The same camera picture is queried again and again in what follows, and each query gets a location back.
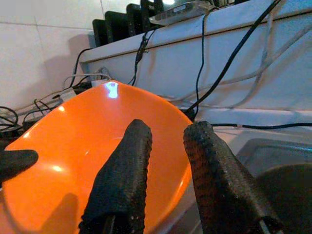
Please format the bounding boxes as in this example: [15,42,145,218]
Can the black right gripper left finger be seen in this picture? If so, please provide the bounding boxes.
[78,118,154,234]

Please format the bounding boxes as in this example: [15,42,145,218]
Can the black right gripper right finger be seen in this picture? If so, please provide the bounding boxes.
[182,120,286,234]

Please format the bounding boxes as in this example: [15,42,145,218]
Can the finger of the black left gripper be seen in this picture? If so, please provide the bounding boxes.
[0,149,39,184]

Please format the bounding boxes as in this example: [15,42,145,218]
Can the orange plastic bowl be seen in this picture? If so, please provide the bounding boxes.
[0,80,193,234]

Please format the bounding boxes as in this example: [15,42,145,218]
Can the stainless steel sink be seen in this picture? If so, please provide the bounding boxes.
[170,137,312,234]

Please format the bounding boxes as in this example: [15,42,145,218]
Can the black power adapter brick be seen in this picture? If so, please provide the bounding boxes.
[180,107,198,122]

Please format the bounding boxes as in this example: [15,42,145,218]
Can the black slatted rack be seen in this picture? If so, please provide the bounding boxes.
[92,0,164,47]

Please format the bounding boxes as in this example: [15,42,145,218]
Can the clear plastic case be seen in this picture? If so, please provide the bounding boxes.
[148,0,216,27]

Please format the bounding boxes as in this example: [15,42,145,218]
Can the knotted black cable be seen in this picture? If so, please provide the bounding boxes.
[128,28,156,86]

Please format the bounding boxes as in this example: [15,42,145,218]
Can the black adapter cable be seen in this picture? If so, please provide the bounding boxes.
[186,0,282,113]

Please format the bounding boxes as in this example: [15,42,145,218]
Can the thin black cable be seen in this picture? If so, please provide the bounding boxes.
[195,13,207,117]

